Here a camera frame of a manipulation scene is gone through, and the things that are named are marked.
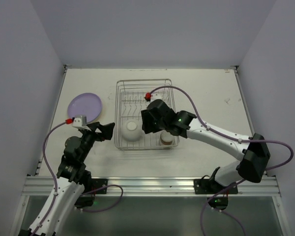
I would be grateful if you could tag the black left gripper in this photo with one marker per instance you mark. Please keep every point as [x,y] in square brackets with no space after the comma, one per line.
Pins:
[96,131]

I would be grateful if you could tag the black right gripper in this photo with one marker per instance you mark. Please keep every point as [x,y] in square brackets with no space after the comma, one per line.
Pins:
[150,120]

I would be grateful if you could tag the blue plate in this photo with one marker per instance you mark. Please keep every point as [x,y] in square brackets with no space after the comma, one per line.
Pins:
[99,117]

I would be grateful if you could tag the purple plate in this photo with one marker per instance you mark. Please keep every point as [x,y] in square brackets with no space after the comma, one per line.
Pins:
[87,104]

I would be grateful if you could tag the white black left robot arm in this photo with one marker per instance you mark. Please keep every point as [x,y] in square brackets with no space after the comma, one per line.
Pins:
[71,182]

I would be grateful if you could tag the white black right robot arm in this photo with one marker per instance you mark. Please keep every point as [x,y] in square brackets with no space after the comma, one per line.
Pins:
[251,153]

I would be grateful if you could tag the brown white cup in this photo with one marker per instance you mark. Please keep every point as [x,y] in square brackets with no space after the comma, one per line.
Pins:
[166,139]

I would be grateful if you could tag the white bowl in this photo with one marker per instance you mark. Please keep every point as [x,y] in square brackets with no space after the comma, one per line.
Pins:
[131,130]

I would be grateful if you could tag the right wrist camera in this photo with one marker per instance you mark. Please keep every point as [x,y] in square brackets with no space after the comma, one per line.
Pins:
[160,94]

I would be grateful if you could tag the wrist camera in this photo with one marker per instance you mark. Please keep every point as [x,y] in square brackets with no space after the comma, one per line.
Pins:
[160,94]
[80,122]

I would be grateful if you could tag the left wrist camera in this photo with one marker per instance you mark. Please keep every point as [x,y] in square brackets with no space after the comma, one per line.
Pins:
[80,122]

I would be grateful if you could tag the metal wire dish rack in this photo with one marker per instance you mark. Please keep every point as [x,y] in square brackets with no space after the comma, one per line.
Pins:
[130,101]

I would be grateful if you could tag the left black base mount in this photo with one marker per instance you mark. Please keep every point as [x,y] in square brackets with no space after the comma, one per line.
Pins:
[87,200]

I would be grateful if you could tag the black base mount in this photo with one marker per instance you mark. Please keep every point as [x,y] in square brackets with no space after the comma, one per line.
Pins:
[204,186]
[87,200]

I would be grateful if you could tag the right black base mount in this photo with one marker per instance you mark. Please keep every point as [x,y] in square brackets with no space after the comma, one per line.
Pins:
[204,186]

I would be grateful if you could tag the aluminium front rail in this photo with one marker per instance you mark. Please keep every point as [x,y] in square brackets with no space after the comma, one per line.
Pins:
[160,187]

